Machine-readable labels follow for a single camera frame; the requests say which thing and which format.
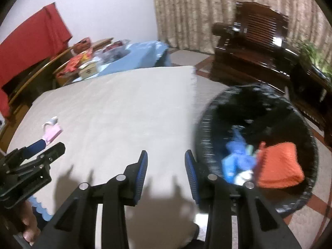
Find clear bag with red contents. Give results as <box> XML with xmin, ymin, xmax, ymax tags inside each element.
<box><xmin>95</xmin><ymin>39</ymin><xmax>131</xmax><ymax>63</ymax></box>

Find trash bin with black bag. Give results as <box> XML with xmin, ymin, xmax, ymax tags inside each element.
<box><xmin>194</xmin><ymin>84</ymin><xmax>318</xmax><ymax>217</ymax></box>

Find beige table mat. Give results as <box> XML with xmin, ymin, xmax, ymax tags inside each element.
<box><xmin>6</xmin><ymin>65</ymin><xmax>205</xmax><ymax>249</ymax></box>

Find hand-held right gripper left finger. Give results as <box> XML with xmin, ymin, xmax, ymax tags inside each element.
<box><xmin>31</xmin><ymin>150</ymin><xmax>149</xmax><ymax>249</ymax></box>

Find red basket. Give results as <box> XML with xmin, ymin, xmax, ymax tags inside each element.
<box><xmin>73</xmin><ymin>38</ymin><xmax>92</xmax><ymax>54</ymax></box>

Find curved light wooden chair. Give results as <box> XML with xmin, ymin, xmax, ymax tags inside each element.
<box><xmin>0</xmin><ymin>45</ymin><xmax>76</xmax><ymax>146</ymax></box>

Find red hanging cloth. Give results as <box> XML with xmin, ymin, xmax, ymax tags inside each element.
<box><xmin>0</xmin><ymin>2</ymin><xmax>73</xmax><ymax>118</ymax></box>

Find green potted plant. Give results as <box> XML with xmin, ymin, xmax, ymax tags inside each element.
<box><xmin>296</xmin><ymin>40</ymin><xmax>332</xmax><ymax>74</ymax></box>

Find beige patterned curtain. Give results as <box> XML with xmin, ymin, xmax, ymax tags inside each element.
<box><xmin>151</xmin><ymin>0</ymin><xmax>332</xmax><ymax>65</ymax></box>

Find dark wooden side table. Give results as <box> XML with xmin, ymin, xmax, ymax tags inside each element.
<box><xmin>288</xmin><ymin>60</ymin><xmax>332</xmax><ymax>138</ymax></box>

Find small beige box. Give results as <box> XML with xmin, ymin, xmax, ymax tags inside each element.
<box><xmin>78</xmin><ymin>61</ymin><xmax>100</xmax><ymax>79</ymax></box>

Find red gift packets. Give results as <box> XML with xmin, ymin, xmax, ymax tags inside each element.
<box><xmin>56</xmin><ymin>50</ymin><xmax>94</xmax><ymax>77</ymax></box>

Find pink and white packet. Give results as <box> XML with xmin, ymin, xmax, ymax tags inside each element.
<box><xmin>42</xmin><ymin>117</ymin><xmax>63</xmax><ymax>144</ymax></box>

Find dark wooden armchair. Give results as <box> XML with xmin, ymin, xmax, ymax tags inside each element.
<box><xmin>210</xmin><ymin>1</ymin><xmax>293</xmax><ymax>89</ymax></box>

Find blue scalloped tablecloth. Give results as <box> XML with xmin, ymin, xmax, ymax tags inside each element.
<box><xmin>27</xmin><ymin>196</ymin><xmax>54</xmax><ymax>221</ymax></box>
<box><xmin>71</xmin><ymin>40</ymin><xmax>172</xmax><ymax>83</ymax></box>

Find orange mesh cloth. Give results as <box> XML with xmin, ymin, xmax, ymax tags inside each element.
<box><xmin>253</xmin><ymin>141</ymin><xmax>305</xmax><ymax>188</ymax></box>

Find person's left hand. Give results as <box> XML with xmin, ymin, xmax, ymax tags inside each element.
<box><xmin>0</xmin><ymin>200</ymin><xmax>40</xmax><ymax>247</ymax></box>

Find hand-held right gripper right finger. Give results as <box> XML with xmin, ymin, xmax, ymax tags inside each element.
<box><xmin>185</xmin><ymin>150</ymin><xmax>303</xmax><ymax>249</ymax></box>

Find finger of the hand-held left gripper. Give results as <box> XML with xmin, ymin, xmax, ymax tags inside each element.
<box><xmin>8</xmin><ymin>142</ymin><xmax>66</xmax><ymax>184</ymax></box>
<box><xmin>4</xmin><ymin>139</ymin><xmax>48</xmax><ymax>166</ymax></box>

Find white tissue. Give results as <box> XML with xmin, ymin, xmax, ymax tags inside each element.
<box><xmin>235</xmin><ymin>170</ymin><xmax>253</xmax><ymax>184</ymax></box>

